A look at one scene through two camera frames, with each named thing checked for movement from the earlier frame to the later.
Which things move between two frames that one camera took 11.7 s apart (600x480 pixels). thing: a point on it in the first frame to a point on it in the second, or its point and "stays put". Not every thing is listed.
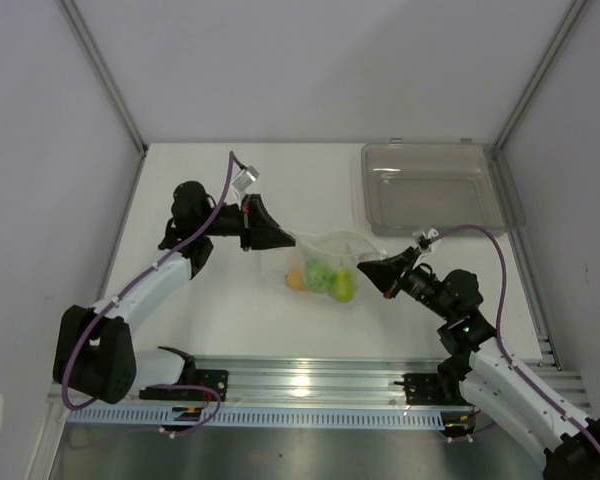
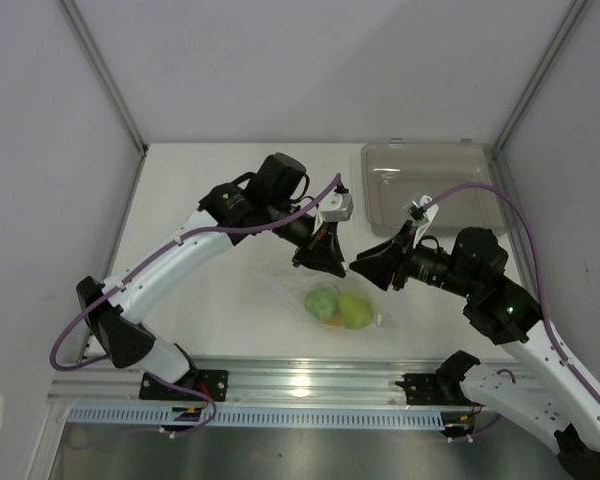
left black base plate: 217,378 stays put
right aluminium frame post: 537,74 stays put
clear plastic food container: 410,187 stays put
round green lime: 319,277 to 322,302
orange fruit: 294,280 to 337,321
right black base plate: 433,389 stays put
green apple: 341,287 to 356,310
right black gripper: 386,272 to 381,262
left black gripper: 256,227 to 324,254
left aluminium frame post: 104,69 stays put
